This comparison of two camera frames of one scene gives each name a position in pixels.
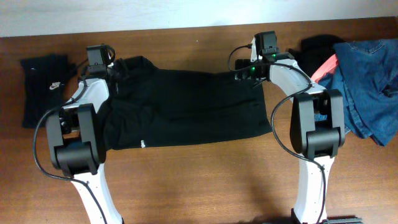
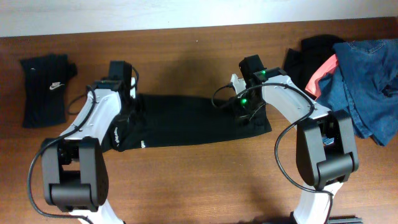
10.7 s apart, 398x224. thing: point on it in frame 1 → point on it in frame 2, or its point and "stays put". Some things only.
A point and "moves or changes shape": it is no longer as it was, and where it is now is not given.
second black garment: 313,50 stays put
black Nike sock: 45,79 stays put
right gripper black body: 250,70 → 247,106
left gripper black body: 121,66 → 125,116
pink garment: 326,66 stays put
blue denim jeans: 367,77 stays put
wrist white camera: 254,56 → 238,83
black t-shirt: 150,107 moves or changes shape
